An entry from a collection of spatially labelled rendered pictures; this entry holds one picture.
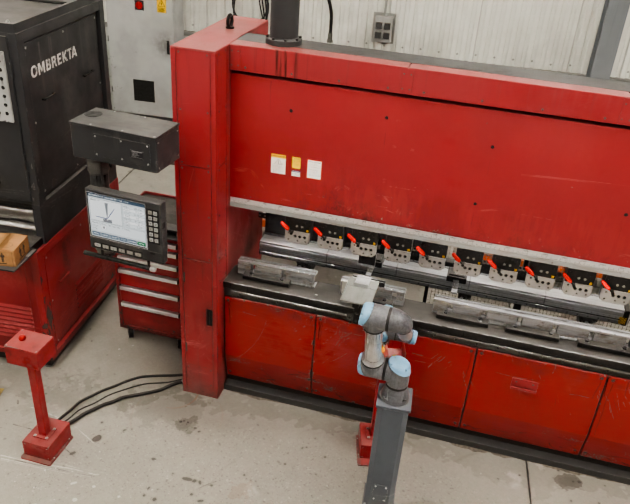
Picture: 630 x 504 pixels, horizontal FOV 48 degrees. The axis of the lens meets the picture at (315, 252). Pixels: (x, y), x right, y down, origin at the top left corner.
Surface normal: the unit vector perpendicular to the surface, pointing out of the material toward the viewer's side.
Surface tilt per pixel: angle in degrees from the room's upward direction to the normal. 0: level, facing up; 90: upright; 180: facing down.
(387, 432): 90
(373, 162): 90
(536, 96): 90
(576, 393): 90
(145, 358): 0
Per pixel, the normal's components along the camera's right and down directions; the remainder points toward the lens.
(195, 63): -0.26, 0.47
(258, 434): 0.07, -0.87
